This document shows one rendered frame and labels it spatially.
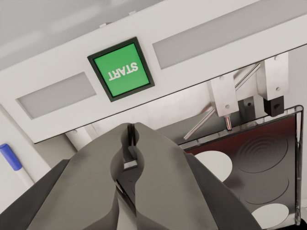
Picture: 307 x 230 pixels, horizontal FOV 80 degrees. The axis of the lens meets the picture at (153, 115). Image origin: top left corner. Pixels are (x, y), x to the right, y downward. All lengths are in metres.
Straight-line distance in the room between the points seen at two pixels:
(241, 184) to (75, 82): 0.38
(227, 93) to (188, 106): 0.07
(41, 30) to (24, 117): 1.05
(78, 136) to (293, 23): 0.32
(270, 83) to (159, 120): 0.18
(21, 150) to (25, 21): 1.08
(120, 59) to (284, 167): 0.39
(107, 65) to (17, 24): 1.16
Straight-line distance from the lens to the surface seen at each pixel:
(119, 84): 0.21
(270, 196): 0.53
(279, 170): 0.47
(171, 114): 0.33
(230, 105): 0.32
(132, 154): 0.42
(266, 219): 0.60
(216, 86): 0.30
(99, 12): 1.19
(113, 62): 0.21
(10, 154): 0.30
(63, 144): 0.34
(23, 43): 1.35
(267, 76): 0.33
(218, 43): 0.23
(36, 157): 0.30
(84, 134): 0.32
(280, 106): 0.36
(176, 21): 0.21
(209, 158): 0.38
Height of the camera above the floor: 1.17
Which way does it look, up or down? 62 degrees down
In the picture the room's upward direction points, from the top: 173 degrees clockwise
